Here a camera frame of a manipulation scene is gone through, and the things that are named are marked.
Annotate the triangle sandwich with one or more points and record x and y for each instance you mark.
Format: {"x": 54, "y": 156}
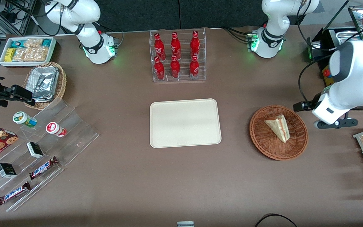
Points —
{"x": 279, "y": 127}

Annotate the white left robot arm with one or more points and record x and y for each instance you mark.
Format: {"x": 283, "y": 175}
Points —
{"x": 273, "y": 19}

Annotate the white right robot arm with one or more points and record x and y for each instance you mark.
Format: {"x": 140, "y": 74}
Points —
{"x": 74, "y": 12}

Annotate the light wicker basket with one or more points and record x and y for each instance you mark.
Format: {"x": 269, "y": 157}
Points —
{"x": 62, "y": 82}

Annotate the brown wicker basket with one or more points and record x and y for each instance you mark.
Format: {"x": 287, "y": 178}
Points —
{"x": 263, "y": 142}

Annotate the cream plastic tray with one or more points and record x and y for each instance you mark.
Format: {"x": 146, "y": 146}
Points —
{"x": 184, "y": 123}

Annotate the silver foil pouch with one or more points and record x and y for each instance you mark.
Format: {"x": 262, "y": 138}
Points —
{"x": 44, "y": 80}
{"x": 44, "y": 98}

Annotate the green label white jar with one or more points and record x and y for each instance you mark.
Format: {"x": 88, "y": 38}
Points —
{"x": 22, "y": 118}

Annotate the yellow emergency stop box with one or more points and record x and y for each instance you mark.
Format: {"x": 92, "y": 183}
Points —
{"x": 328, "y": 78}

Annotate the white snack bin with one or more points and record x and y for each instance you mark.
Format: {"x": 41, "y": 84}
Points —
{"x": 2, "y": 61}

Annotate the clear cracker bag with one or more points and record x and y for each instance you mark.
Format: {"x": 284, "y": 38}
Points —
{"x": 18, "y": 55}
{"x": 33, "y": 43}
{"x": 36, "y": 54}

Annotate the yellow snack packet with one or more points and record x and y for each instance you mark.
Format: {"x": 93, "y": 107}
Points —
{"x": 9, "y": 55}

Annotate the red label white jar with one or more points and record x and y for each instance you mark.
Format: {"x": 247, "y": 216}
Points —
{"x": 54, "y": 128}

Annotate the teal snack packet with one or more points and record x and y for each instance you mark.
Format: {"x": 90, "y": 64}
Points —
{"x": 18, "y": 42}
{"x": 46, "y": 43}

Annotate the small black box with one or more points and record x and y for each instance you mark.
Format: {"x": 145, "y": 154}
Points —
{"x": 6, "y": 170}
{"x": 35, "y": 149}

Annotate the clear acrylic step shelf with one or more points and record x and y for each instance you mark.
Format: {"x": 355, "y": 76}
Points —
{"x": 74, "y": 135}

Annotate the black display case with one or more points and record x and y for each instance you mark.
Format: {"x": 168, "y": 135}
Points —
{"x": 326, "y": 37}

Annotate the steel pan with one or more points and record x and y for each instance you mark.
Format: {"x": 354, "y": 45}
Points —
{"x": 348, "y": 36}

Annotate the Snickers bar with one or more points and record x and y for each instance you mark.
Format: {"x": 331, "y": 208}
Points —
{"x": 14, "y": 193}
{"x": 43, "y": 168}

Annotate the red cola bottle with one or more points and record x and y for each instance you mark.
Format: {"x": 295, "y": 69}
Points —
{"x": 175, "y": 68}
{"x": 159, "y": 47}
{"x": 159, "y": 70}
{"x": 194, "y": 68}
{"x": 195, "y": 44}
{"x": 175, "y": 45}

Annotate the clear acrylic bottle rack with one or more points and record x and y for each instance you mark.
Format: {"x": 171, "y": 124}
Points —
{"x": 183, "y": 34}

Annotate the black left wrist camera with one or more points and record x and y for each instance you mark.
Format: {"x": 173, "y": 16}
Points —
{"x": 302, "y": 106}

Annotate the aluminium frame rack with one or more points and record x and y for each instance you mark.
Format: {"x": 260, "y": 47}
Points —
{"x": 17, "y": 15}

